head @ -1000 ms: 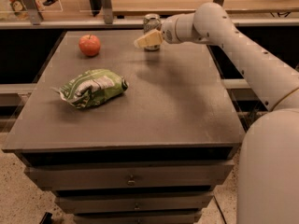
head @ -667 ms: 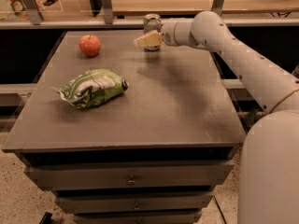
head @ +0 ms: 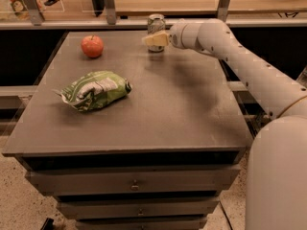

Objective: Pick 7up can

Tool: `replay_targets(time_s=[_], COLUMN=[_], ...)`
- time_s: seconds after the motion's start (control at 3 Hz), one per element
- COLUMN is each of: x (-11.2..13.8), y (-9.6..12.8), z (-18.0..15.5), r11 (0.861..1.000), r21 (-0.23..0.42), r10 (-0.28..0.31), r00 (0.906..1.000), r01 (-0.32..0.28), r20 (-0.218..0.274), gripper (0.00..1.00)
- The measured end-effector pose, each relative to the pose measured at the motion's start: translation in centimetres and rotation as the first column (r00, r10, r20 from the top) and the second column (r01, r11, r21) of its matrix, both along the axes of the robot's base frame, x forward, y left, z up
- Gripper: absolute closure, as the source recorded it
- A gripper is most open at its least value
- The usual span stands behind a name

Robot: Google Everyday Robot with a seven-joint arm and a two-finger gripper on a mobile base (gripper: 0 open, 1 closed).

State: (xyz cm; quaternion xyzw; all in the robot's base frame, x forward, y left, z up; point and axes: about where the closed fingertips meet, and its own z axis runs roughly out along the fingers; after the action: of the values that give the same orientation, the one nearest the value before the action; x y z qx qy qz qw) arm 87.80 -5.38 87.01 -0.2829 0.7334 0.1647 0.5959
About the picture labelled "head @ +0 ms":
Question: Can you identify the grey drawer cabinet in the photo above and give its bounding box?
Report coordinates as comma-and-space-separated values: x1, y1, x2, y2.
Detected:
1, 29, 257, 230

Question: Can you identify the grey metal post left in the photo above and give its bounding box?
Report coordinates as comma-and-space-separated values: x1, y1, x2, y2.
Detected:
23, 0, 44, 26

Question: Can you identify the small black object on counter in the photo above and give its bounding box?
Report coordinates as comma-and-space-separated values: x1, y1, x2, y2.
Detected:
44, 0, 59, 6

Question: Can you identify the top drawer with handle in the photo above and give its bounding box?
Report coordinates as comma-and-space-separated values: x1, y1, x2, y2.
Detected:
26, 165, 240, 196

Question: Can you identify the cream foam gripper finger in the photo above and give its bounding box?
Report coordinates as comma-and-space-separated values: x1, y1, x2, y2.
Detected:
142, 31, 169, 46

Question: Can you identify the bottom drawer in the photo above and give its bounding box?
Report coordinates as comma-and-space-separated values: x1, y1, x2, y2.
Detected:
76, 216, 207, 230

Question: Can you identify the colourful snack package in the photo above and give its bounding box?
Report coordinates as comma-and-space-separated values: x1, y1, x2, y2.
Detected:
0, 0, 45, 21

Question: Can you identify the red apple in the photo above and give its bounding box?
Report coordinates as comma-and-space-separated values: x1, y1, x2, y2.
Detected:
81, 35, 104, 58

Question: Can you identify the middle drawer with handle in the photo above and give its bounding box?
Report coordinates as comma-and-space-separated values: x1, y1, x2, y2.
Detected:
57, 197, 218, 219

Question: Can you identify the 7up soda can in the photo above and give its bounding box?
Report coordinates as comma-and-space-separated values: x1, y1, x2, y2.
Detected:
148, 13, 166, 53

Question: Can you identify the drawer with handle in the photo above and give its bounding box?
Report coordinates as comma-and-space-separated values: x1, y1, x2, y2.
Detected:
57, 197, 218, 219
26, 165, 240, 196

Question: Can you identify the grey metal post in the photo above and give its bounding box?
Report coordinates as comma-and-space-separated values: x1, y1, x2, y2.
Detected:
104, 0, 116, 25
216, 0, 230, 22
23, 0, 44, 26

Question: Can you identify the grey metal post middle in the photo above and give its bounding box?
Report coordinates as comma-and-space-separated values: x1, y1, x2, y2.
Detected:
104, 0, 116, 25

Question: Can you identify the grey metal post right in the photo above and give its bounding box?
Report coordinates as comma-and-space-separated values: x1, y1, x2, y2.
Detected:
216, 0, 230, 22

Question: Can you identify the green chip bag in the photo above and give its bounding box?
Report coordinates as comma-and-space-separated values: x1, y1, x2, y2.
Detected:
55, 71, 132, 112

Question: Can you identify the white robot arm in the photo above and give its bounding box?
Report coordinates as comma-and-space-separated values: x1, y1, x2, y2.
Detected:
142, 19, 307, 230

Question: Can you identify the black object on floor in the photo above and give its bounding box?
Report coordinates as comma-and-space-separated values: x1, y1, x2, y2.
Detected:
40, 218, 54, 230

